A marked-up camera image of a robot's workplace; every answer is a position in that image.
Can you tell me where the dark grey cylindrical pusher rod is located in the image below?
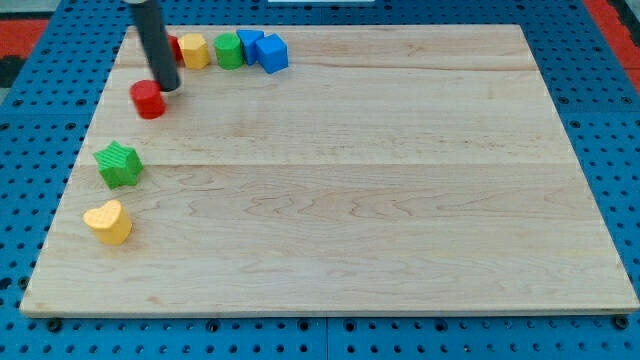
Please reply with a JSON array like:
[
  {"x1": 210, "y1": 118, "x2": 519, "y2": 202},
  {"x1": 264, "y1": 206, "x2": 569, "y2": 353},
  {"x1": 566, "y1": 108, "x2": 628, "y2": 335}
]
[{"x1": 127, "y1": 0, "x2": 181, "y2": 92}]

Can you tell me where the red block behind rod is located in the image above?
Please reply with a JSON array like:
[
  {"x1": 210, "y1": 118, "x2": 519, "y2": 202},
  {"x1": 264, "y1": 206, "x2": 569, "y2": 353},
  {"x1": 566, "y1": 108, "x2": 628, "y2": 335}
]
[{"x1": 167, "y1": 35, "x2": 183, "y2": 64}]

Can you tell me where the yellow hexagon block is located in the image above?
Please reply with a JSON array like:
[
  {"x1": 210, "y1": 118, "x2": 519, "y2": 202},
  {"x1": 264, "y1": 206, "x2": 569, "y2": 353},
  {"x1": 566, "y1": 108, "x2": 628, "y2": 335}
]
[{"x1": 178, "y1": 33, "x2": 211, "y2": 70}]

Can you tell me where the red cylinder block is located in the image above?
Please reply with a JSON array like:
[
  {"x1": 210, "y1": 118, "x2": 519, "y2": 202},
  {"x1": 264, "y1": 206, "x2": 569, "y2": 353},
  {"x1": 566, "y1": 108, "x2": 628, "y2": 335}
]
[{"x1": 129, "y1": 80, "x2": 166, "y2": 119}]

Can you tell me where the green cylinder block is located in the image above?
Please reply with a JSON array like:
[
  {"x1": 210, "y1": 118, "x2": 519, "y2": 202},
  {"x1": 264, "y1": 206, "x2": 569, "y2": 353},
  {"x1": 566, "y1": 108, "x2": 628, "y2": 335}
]
[{"x1": 214, "y1": 32, "x2": 244, "y2": 70}]

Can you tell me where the blue triangle block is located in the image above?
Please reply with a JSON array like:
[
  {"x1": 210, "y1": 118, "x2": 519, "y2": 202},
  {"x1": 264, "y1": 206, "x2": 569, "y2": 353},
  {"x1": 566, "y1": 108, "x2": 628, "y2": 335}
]
[{"x1": 236, "y1": 29, "x2": 264, "y2": 65}]

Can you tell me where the blue cube block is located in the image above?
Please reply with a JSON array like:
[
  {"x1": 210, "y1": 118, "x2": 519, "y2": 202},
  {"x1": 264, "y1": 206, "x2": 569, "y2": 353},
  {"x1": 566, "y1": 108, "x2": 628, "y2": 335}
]
[{"x1": 256, "y1": 34, "x2": 289, "y2": 74}]

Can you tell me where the green star block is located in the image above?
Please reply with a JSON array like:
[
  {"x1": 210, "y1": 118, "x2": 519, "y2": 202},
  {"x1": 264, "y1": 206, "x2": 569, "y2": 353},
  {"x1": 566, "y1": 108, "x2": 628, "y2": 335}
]
[{"x1": 93, "y1": 141, "x2": 144, "y2": 189}]

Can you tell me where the yellow heart block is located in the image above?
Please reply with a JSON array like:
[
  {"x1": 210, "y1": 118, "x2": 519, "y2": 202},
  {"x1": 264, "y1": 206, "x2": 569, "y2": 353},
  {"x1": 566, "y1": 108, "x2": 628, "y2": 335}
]
[{"x1": 83, "y1": 200, "x2": 133, "y2": 246}]

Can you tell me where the light wooden board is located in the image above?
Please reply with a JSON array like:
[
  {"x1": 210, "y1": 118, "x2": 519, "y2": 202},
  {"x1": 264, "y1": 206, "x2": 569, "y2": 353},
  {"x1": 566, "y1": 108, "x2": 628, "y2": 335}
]
[{"x1": 21, "y1": 25, "x2": 639, "y2": 318}]

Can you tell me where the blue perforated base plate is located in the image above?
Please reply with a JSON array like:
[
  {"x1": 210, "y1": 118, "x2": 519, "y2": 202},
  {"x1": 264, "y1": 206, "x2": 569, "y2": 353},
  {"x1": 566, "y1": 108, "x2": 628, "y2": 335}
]
[{"x1": 1, "y1": 0, "x2": 639, "y2": 359}]

